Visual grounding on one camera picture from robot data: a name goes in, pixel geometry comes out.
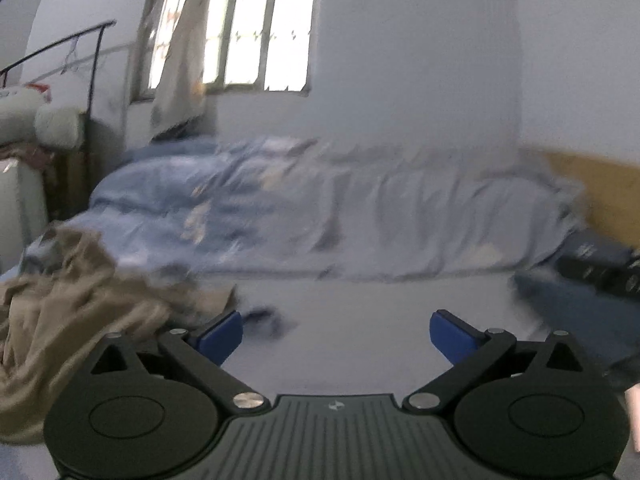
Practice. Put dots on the black clothes rack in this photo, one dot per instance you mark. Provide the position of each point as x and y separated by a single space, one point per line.
95 70

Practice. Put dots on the barred window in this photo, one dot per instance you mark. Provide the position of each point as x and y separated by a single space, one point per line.
270 25

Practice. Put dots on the white plastic cabinet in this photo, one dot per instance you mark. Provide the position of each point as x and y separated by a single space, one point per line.
20 210

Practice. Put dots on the light blue printed duvet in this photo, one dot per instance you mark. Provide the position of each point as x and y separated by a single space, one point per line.
300 210

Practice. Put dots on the white rolled bedding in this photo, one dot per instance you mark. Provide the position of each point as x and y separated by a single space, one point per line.
55 127

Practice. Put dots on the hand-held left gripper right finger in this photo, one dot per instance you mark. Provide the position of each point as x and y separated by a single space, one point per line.
452 337

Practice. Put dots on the blue paw print pillow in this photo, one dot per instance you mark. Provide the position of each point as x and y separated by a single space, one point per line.
600 270

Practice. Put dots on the beige garment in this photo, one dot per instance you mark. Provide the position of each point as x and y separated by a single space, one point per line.
60 320

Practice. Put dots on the dark blue garment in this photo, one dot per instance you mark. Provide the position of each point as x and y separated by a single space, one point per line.
555 305

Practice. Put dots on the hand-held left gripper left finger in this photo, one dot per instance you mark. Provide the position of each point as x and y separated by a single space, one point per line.
220 337

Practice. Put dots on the red white packet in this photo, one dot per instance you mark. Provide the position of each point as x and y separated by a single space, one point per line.
37 91

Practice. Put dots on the brown cabinet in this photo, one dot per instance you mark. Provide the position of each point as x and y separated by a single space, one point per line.
70 185

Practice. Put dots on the beige printed curtain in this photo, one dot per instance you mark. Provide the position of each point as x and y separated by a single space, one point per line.
182 60

